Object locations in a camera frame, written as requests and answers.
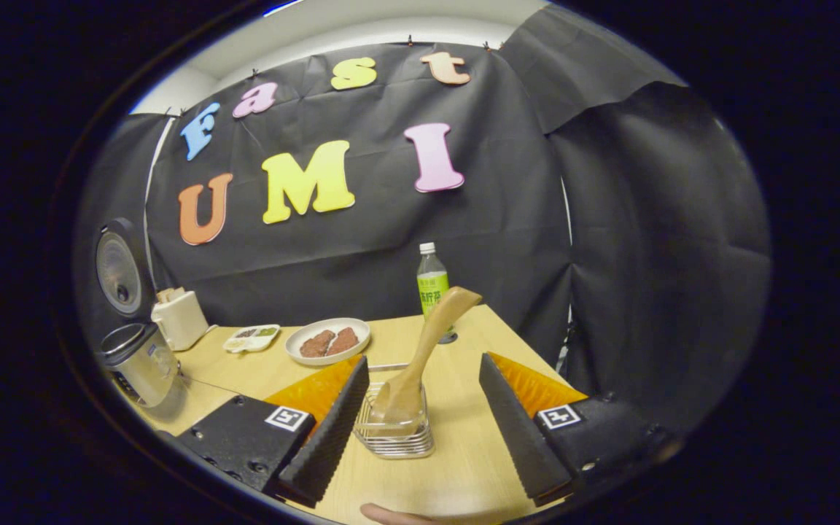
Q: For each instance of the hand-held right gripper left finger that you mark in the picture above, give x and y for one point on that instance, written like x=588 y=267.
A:
x=321 y=445

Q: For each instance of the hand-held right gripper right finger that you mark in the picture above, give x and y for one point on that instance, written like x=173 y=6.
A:
x=522 y=437

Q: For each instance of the wooden spoon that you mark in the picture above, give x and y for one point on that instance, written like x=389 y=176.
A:
x=434 y=328

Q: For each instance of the grey rice cooker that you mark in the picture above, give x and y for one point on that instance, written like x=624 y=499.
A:
x=143 y=364

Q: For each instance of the white round plate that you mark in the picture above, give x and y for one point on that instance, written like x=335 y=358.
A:
x=296 y=354

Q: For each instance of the brown meat piece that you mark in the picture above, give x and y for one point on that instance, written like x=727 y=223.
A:
x=343 y=340
x=316 y=343

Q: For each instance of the white divided bean tray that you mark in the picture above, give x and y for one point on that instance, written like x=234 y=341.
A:
x=252 y=337

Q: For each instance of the green label drink bottle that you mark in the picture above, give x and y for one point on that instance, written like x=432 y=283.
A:
x=431 y=284

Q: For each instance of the white toaster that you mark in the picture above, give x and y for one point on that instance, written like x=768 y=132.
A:
x=179 y=324

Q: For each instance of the black backdrop cloth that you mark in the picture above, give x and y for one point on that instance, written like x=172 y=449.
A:
x=609 y=255

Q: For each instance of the toast slice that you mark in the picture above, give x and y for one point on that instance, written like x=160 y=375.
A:
x=163 y=295
x=177 y=292

